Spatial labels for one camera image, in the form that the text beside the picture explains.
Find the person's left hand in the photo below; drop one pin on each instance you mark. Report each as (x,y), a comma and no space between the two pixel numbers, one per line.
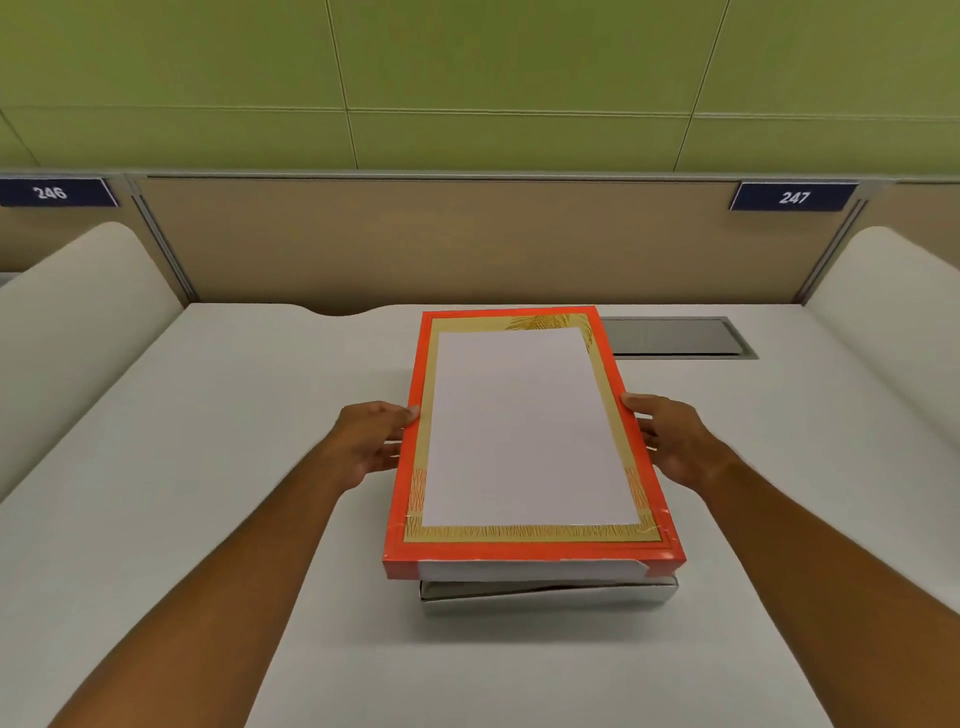
(360,442)

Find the person's right hand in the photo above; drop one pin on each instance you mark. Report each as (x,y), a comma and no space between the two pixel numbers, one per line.
(686,446)

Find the person's left thumb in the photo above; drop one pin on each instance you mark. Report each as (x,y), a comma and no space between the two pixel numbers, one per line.
(394,412)

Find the person's right thumb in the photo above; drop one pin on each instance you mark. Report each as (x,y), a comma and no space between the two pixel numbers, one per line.
(641,403)

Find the red gold-bordered box lid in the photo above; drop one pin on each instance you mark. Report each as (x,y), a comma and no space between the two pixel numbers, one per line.
(420,420)

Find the person's right forearm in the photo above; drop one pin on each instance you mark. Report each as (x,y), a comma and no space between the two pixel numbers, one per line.
(832,592)

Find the person's left forearm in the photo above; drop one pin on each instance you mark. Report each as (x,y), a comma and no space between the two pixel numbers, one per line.
(225,592)

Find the white paper sheet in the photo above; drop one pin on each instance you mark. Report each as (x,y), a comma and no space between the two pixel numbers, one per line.
(525,427)

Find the beige desk partition panel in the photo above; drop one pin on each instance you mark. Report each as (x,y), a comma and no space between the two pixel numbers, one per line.
(450,240)

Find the white box base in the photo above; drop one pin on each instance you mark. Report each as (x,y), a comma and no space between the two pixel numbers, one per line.
(547,594)

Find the blue number sign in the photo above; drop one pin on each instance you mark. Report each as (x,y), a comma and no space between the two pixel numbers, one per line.
(49,193)
(793,197)

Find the white curved side divider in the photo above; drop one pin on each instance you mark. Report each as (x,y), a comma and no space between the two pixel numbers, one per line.
(892,315)
(67,322)

